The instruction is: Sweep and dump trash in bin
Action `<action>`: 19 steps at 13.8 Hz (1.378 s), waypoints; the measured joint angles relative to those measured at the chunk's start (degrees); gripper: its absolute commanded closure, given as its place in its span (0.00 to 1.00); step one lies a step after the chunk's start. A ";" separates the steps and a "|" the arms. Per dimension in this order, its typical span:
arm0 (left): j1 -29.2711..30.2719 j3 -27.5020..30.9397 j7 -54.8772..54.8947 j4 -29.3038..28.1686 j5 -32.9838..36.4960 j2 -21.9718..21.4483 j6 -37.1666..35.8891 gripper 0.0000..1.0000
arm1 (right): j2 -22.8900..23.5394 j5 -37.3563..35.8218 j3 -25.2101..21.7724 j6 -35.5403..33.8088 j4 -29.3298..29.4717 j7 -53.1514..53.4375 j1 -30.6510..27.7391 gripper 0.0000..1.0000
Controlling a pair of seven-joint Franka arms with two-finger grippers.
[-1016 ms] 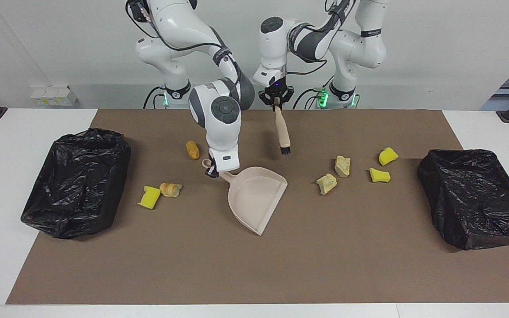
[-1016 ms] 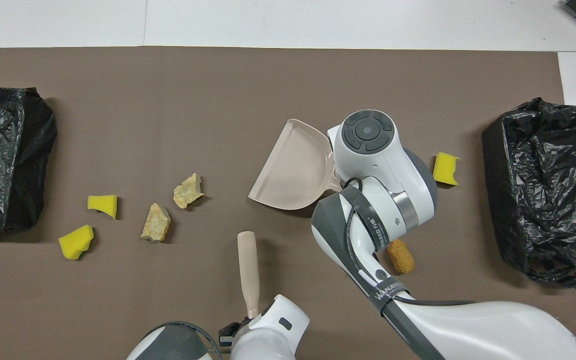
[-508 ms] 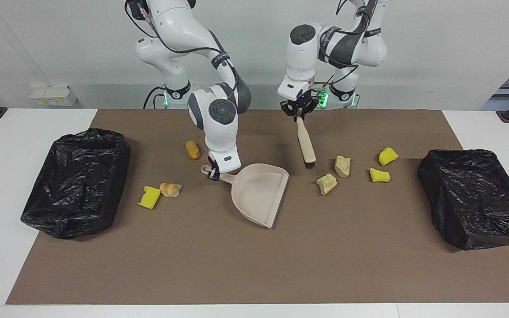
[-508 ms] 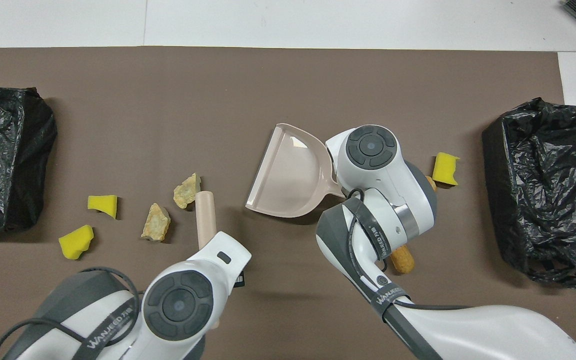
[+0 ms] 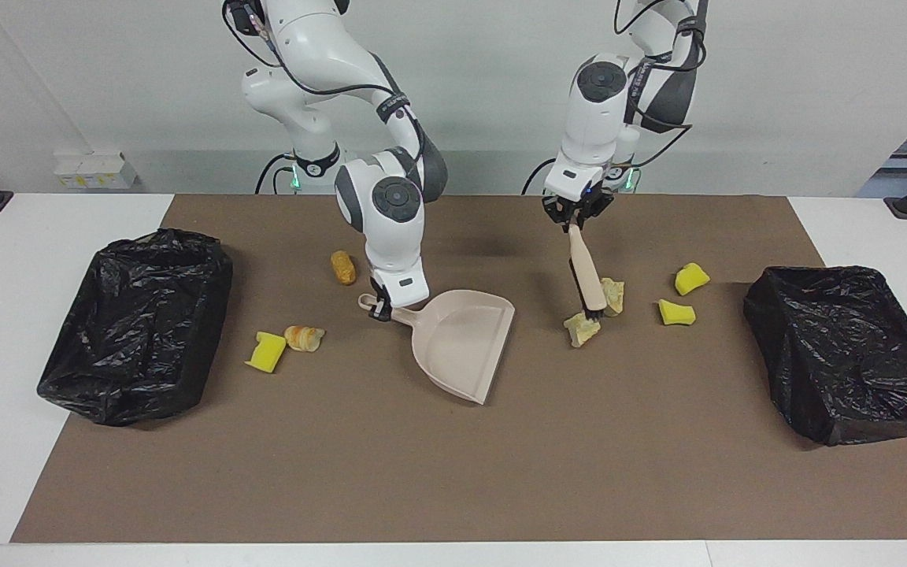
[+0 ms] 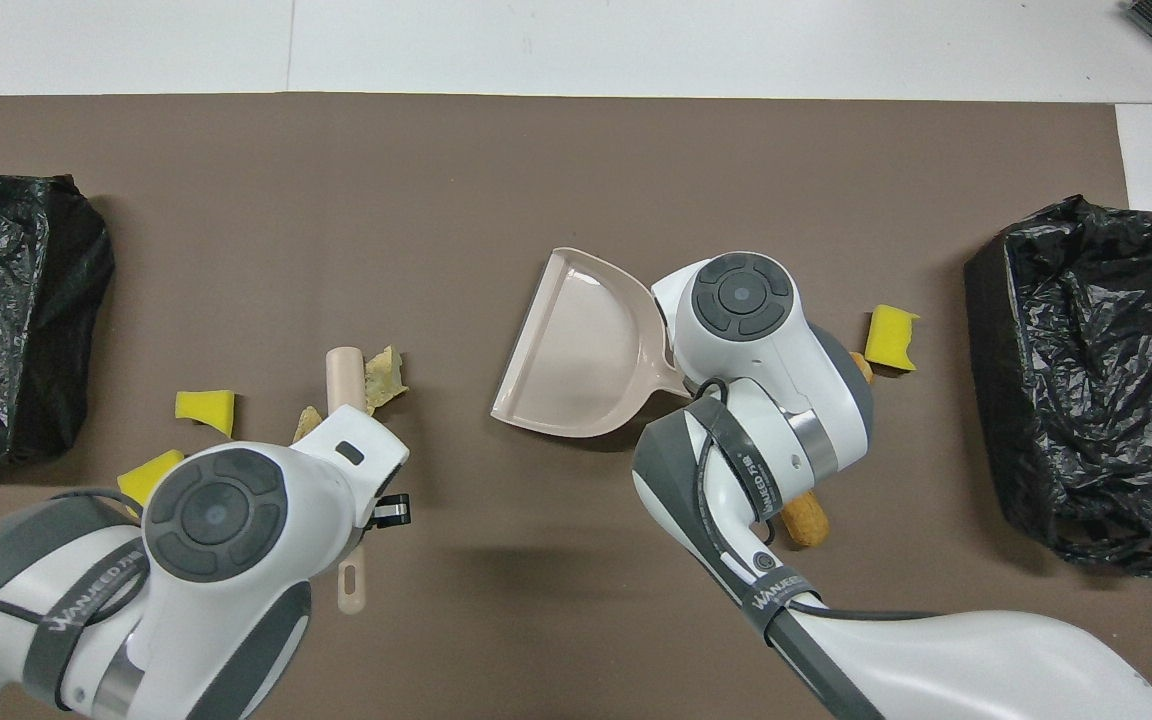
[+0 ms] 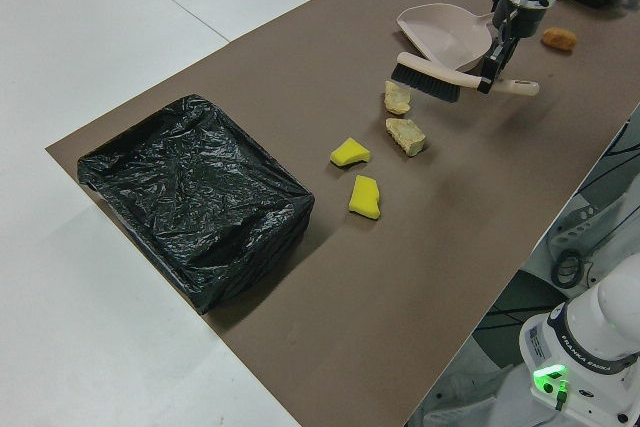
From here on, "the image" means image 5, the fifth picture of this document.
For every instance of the brown table mat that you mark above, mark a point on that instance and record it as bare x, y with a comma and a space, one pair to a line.
453, 488

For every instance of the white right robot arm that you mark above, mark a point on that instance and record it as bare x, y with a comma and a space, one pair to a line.
390, 236

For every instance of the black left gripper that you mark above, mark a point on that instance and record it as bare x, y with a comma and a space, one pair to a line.
579, 206

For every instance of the black trash bag bin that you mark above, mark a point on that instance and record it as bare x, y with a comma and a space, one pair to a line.
839, 354
138, 331

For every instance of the white wall socket box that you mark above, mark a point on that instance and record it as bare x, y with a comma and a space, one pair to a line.
95, 172

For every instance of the pale bread chunk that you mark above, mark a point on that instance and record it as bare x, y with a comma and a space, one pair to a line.
616, 295
582, 332

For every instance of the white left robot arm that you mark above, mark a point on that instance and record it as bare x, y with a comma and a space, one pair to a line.
591, 126

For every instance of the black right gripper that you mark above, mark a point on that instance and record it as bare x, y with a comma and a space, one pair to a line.
379, 290

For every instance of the brown fried bread roll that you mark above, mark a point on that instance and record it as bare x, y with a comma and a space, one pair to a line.
342, 268

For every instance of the small yellow sponge piece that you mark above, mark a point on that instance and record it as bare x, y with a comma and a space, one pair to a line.
675, 313
691, 279

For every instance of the orange white croissant piece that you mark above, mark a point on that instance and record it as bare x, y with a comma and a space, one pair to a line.
304, 339

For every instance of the large yellow sponge piece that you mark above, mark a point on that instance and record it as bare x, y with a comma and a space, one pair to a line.
267, 354

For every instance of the beige hand brush black bristles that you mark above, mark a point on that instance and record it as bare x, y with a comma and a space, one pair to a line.
587, 272

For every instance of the beige plastic dustpan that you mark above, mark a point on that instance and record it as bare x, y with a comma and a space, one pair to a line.
461, 339

